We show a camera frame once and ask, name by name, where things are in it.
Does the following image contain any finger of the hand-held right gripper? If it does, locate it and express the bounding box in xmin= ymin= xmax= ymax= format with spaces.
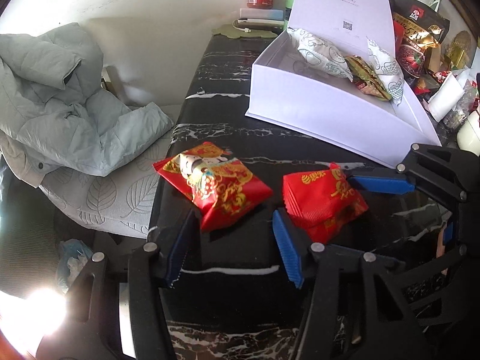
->
xmin=397 ymin=214 xmax=480 ymax=301
xmin=347 ymin=143 xmax=480 ymax=214

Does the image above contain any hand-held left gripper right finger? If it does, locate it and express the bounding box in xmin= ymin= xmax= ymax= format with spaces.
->
xmin=273 ymin=209 xmax=424 ymax=360

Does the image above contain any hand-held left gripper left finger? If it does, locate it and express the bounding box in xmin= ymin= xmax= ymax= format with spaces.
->
xmin=35 ymin=208 xmax=197 ymax=360

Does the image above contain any red packet with gold characters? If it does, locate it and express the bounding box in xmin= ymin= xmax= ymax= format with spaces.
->
xmin=282 ymin=163 xmax=369 ymax=244

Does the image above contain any red packet with figure print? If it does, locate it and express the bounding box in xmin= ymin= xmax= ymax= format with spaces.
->
xmin=152 ymin=142 xmax=274 ymax=232

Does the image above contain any white gift box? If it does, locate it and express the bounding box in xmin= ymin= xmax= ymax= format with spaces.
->
xmin=245 ymin=0 xmax=442 ymax=169

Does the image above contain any green gold cereal packet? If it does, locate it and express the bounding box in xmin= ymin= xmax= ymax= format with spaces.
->
xmin=345 ymin=55 xmax=392 ymax=102

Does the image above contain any white printed bread packet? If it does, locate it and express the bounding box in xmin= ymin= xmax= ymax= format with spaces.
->
xmin=365 ymin=37 xmax=406 ymax=106
xmin=289 ymin=28 xmax=355 ymax=81

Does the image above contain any grey leaf-pattern chair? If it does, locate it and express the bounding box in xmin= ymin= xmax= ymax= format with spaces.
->
xmin=37 ymin=135 xmax=177 ymax=239

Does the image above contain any blue plastic bag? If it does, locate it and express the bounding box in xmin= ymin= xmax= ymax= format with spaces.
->
xmin=56 ymin=238 xmax=94 ymax=295

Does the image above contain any black oat cereal bag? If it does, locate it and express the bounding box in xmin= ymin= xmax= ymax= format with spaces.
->
xmin=390 ymin=0 xmax=451 ymax=79

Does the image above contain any pale green down jacket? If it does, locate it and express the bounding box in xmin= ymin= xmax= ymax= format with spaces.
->
xmin=0 ymin=22 xmax=175 ymax=188

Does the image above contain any stack of white books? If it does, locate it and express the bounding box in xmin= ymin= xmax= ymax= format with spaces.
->
xmin=234 ymin=7 xmax=287 ymax=34

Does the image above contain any green flower-shaped mat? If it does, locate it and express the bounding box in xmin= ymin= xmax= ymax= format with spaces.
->
xmin=212 ymin=23 xmax=280 ymax=40

